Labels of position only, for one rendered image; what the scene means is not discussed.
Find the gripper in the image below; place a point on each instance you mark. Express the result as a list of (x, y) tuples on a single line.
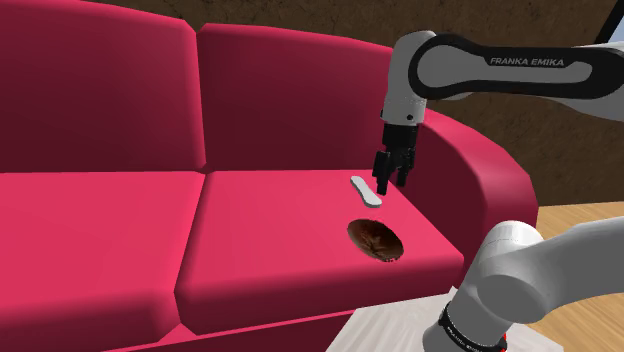
[(400, 140)]

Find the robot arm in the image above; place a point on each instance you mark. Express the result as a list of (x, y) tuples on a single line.
[(507, 73)]

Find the white remote control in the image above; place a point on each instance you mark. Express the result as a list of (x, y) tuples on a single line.
[(365, 191)]

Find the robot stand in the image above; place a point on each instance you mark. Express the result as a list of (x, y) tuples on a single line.
[(385, 326)]

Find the red sofa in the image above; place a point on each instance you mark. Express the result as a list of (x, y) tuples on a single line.
[(146, 195)]

